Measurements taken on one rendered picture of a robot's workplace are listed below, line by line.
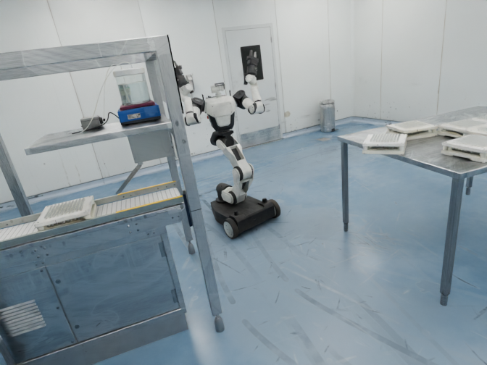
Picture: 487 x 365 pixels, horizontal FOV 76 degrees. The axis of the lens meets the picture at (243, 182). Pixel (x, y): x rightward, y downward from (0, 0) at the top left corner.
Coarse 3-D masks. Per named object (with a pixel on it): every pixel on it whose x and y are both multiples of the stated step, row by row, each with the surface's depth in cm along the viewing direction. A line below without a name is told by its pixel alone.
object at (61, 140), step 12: (156, 120) 159; (168, 120) 153; (60, 132) 166; (72, 132) 160; (84, 132) 154; (96, 132) 149; (108, 132) 144; (120, 132) 142; (132, 132) 144; (144, 132) 145; (36, 144) 138; (48, 144) 134; (60, 144) 136; (72, 144) 137; (84, 144) 139
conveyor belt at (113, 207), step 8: (160, 192) 188; (168, 192) 186; (176, 192) 185; (128, 200) 183; (136, 200) 181; (144, 200) 179; (152, 200) 178; (160, 200) 176; (96, 208) 178; (104, 208) 176; (112, 208) 174; (120, 208) 173; (128, 208) 171; (160, 208) 167; (184, 208) 171; (96, 216) 167; (128, 216) 162; (24, 224) 170; (32, 224) 168; (96, 224) 158; (0, 232) 163; (8, 232) 162; (16, 232) 161; (24, 232) 159; (32, 232) 158; (64, 232) 154; (32, 240) 151; (0, 248) 147
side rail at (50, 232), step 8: (168, 200) 165; (176, 200) 167; (136, 208) 161; (144, 208) 162; (152, 208) 164; (104, 216) 157; (112, 216) 158; (120, 216) 159; (72, 224) 153; (80, 224) 154; (88, 224) 155; (40, 232) 149; (48, 232) 150; (56, 232) 151; (0, 240) 146; (8, 240) 146; (16, 240) 147; (24, 240) 148
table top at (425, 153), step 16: (448, 112) 283; (464, 112) 275; (480, 112) 267; (384, 128) 261; (352, 144) 240; (416, 144) 211; (432, 144) 206; (400, 160) 195; (416, 160) 183; (432, 160) 180; (448, 160) 177; (464, 160) 174; (464, 176) 159
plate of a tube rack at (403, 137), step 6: (366, 138) 214; (396, 138) 204; (402, 138) 202; (366, 144) 203; (372, 144) 201; (378, 144) 199; (384, 144) 198; (390, 144) 196; (396, 144) 194; (402, 144) 193
